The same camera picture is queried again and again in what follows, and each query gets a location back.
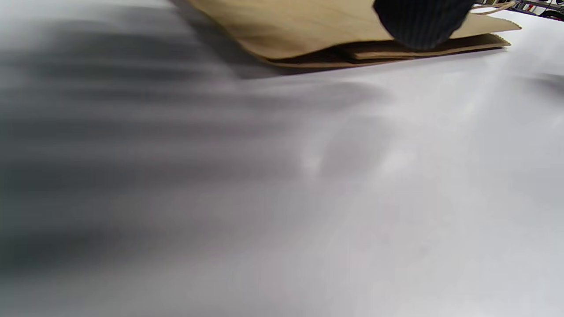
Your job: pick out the brown paper bag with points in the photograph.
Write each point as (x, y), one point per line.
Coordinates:
(308, 26)

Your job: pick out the person's left hand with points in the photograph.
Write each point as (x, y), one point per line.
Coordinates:
(423, 22)

